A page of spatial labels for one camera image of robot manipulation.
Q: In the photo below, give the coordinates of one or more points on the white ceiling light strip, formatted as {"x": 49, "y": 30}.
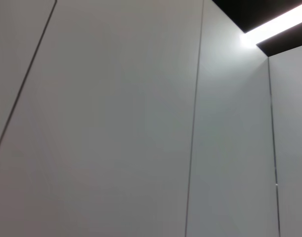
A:
{"x": 276, "y": 24}

